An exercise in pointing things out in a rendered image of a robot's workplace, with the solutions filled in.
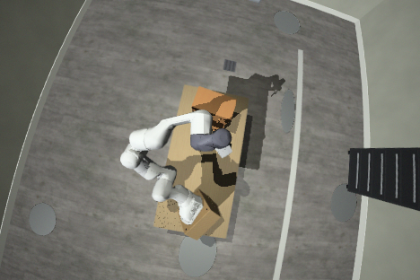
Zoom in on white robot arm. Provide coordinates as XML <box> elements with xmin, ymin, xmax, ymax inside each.
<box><xmin>120</xmin><ymin>109</ymin><xmax>232</xmax><ymax>224</ymax></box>

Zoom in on small brown chest of drawers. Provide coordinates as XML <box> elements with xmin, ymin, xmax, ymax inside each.
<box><xmin>191</xmin><ymin>86</ymin><xmax>237</xmax><ymax>125</ymax></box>

